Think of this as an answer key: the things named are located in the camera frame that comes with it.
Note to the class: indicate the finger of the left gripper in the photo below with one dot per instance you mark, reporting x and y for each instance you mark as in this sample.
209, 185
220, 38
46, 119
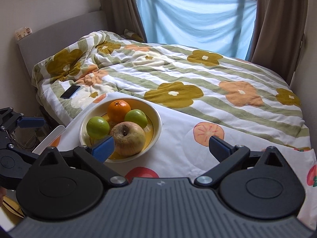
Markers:
31, 122

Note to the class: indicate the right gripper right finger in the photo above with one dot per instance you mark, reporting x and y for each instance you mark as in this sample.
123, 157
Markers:
231, 159

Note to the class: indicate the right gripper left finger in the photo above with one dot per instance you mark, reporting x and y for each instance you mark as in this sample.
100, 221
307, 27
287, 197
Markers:
94, 158

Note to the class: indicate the green apple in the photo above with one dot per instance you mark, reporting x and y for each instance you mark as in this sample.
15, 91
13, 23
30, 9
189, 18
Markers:
97, 128
137, 116

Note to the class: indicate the large russet apple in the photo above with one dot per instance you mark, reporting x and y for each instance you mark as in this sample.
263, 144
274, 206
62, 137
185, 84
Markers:
129, 138

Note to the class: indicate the large orange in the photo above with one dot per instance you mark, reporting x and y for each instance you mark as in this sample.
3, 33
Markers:
117, 110

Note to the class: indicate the person hand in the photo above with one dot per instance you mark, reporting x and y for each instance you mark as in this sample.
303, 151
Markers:
3, 193

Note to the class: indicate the white fruit print cloth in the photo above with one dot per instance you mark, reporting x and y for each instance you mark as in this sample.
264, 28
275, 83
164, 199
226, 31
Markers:
177, 154

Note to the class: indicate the black smartphone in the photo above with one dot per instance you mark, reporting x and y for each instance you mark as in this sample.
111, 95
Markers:
70, 91

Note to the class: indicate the floral striped duvet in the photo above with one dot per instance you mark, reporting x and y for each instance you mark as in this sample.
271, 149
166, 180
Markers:
226, 91

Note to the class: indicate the yellow duck bowl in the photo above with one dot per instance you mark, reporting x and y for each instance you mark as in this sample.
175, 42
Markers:
152, 130

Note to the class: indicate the grey headboard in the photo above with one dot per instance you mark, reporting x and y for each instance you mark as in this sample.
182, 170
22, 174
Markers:
48, 41

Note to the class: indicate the small box on headboard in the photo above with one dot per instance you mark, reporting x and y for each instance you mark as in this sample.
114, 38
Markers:
22, 33

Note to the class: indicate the floral pillow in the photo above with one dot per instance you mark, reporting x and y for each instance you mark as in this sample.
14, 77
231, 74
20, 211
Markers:
130, 35

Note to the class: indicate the blue sheet over window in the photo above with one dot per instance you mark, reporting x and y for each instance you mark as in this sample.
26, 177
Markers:
220, 26

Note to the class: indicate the left brown curtain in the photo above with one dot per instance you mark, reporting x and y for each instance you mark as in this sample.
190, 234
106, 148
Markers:
121, 15

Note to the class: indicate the brown curtain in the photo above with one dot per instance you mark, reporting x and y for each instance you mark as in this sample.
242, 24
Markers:
278, 34
121, 15

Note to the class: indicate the right brown curtain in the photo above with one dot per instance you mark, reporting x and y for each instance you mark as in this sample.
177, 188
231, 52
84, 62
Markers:
278, 34

